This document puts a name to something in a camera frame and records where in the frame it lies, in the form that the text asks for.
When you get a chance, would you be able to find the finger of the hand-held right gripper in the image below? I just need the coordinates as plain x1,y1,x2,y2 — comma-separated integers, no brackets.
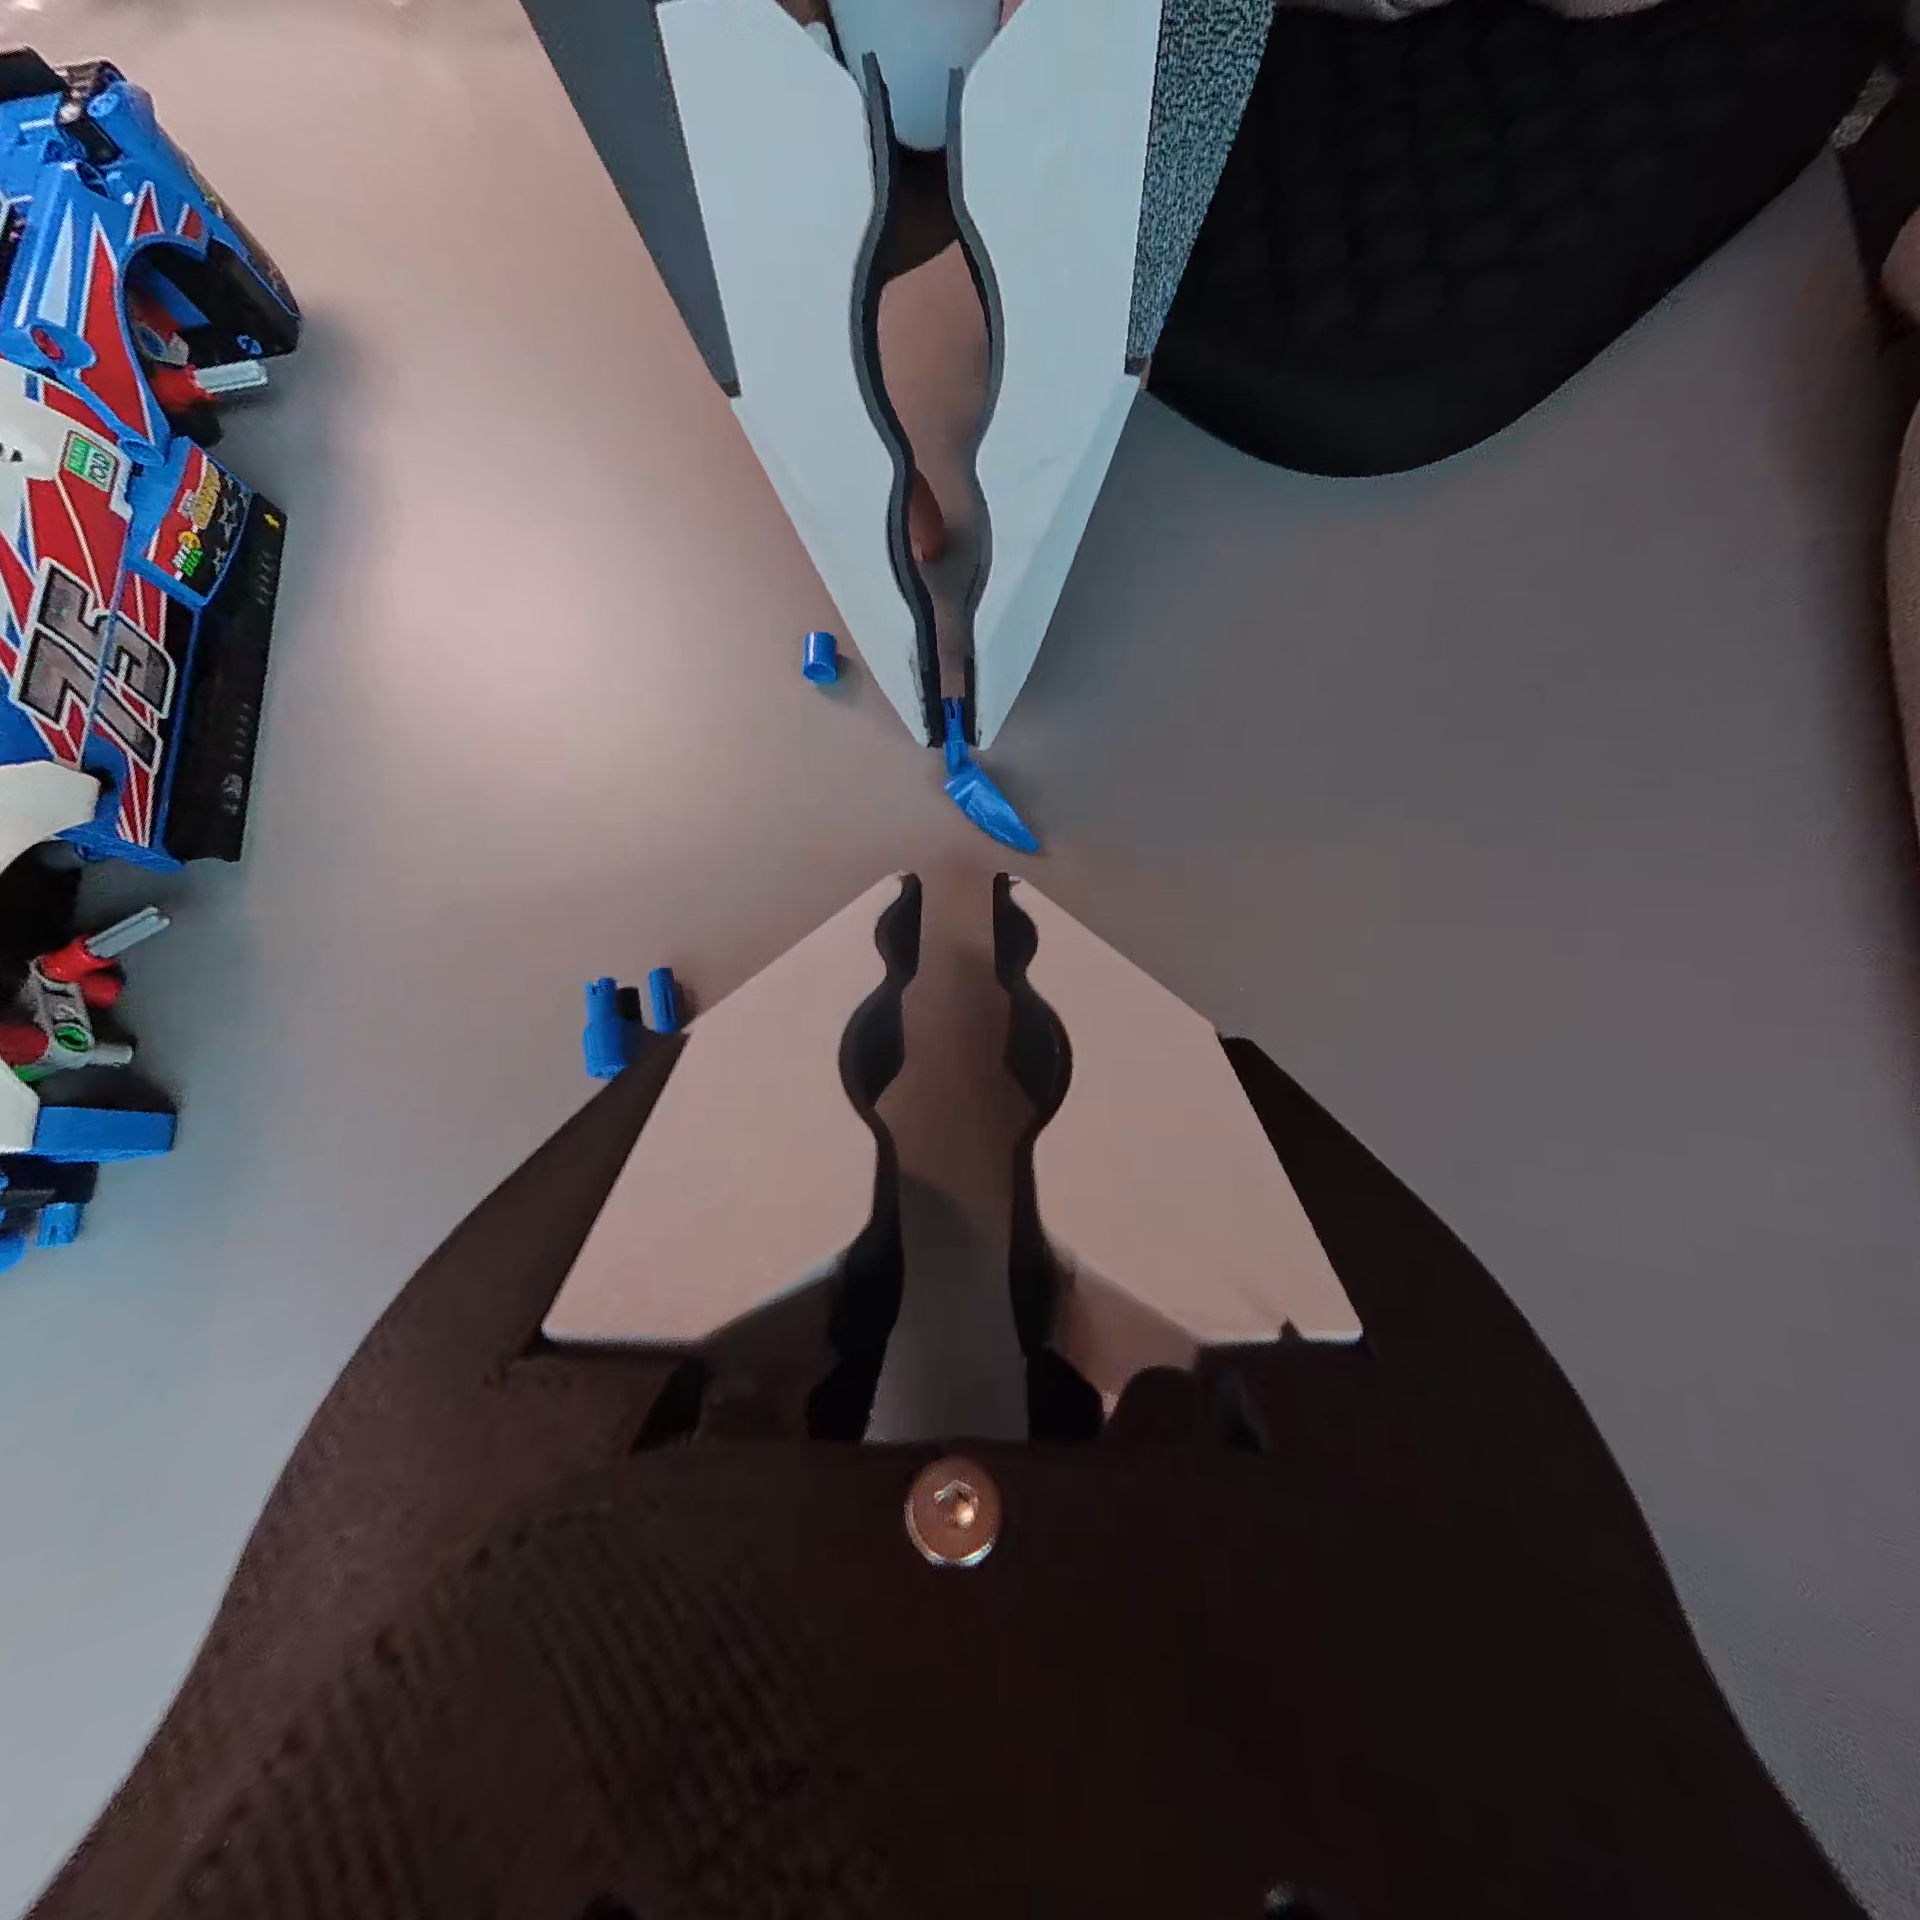
945,0,1169,749
657,0,947,749

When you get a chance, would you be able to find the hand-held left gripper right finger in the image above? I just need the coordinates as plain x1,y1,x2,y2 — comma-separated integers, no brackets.
992,874,1367,1445

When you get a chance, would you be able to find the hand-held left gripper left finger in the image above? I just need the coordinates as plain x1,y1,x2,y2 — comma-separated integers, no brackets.
541,874,925,1443

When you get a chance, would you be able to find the grey desk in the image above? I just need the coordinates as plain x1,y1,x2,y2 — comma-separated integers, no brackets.
0,0,1920,1920

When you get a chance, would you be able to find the person's right hand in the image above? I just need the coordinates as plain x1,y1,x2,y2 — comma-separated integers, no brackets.
875,225,1003,569

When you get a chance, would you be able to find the toy brick race car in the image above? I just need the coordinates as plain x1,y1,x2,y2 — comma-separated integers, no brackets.
0,43,303,1277

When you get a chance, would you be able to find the person's beige sweatshirt torso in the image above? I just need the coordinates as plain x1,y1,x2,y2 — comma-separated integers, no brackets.
1882,202,1920,850

